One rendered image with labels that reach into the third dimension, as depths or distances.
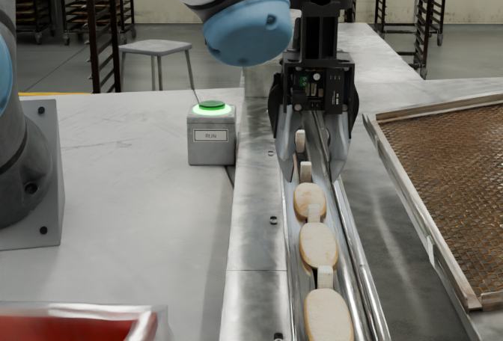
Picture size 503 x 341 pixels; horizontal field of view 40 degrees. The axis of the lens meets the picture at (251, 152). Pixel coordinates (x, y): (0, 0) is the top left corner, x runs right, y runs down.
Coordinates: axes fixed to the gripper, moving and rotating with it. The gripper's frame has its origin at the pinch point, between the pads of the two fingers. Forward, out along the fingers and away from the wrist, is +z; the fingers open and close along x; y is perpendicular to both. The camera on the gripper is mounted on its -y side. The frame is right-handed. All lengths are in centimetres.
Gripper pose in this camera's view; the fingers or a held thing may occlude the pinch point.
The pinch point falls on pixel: (311, 168)
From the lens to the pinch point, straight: 80.0
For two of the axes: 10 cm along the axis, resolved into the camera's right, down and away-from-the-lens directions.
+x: 10.0, 0.1, -0.1
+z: 0.0, 9.5, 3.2
